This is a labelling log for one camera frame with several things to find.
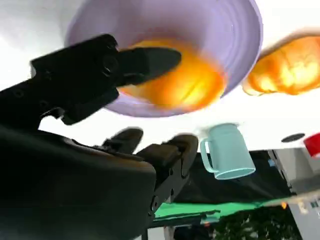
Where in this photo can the orange and white toy bread roll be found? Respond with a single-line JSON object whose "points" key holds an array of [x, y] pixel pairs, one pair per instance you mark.
{"points": [[287, 70], [185, 85]]}

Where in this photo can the red container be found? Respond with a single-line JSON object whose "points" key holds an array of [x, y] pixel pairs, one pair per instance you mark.
{"points": [[313, 145]]}

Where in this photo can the lilac plate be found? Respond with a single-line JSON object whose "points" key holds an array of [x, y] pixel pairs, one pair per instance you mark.
{"points": [[220, 32]]}

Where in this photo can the green cloth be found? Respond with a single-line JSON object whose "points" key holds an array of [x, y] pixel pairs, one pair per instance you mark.
{"points": [[195, 208]]}

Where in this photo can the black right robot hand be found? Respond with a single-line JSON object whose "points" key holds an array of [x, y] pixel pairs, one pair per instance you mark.
{"points": [[62, 180]]}

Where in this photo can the green leafy plant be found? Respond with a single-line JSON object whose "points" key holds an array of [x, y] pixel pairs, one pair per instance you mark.
{"points": [[255, 225]]}

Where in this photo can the grey cabinet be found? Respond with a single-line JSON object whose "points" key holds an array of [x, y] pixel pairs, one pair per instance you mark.
{"points": [[300, 167]]}

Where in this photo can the black cloth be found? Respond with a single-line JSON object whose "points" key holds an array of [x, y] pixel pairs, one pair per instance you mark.
{"points": [[225, 187]]}

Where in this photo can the pale green mug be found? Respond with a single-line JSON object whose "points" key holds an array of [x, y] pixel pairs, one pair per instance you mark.
{"points": [[228, 152]]}

